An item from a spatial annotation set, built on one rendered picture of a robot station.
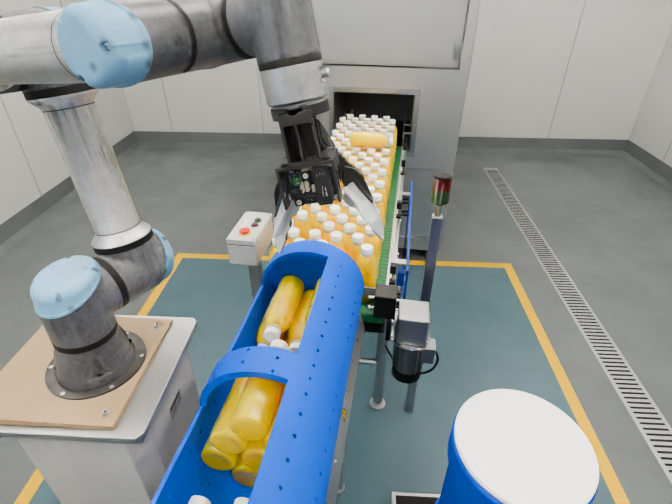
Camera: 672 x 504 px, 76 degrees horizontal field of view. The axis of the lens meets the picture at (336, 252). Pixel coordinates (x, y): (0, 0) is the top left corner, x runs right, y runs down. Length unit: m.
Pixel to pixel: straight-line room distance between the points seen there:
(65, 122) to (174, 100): 4.93
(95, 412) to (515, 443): 0.82
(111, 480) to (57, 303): 0.41
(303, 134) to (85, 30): 0.23
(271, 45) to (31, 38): 0.25
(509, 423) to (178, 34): 0.93
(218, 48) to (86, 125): 0.39
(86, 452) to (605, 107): 5.82
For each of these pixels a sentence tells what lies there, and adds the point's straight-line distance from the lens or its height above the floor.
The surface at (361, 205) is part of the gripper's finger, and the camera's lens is 0.57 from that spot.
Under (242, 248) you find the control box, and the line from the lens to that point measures 1.47.
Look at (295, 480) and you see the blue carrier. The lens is 0.75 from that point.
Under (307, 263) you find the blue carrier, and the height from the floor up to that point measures 1.16.
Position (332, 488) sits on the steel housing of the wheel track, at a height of 0.87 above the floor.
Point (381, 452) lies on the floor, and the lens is 2.18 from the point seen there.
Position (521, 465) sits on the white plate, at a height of 1.04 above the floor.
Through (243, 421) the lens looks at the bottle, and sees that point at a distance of 0.82.
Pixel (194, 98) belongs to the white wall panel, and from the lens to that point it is 5.71.
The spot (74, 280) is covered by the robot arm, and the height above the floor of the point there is 1.39.
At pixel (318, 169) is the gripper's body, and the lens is 0.51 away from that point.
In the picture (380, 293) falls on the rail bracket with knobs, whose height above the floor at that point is 1.00.
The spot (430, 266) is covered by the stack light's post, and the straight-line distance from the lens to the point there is 1.70.
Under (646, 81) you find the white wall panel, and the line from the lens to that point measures 6.17.
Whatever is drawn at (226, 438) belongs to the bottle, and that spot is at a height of 1.12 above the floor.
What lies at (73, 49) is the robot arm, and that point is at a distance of 0.51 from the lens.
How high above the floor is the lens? 1.85
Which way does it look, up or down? 33 degrees down
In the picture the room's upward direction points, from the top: straight up
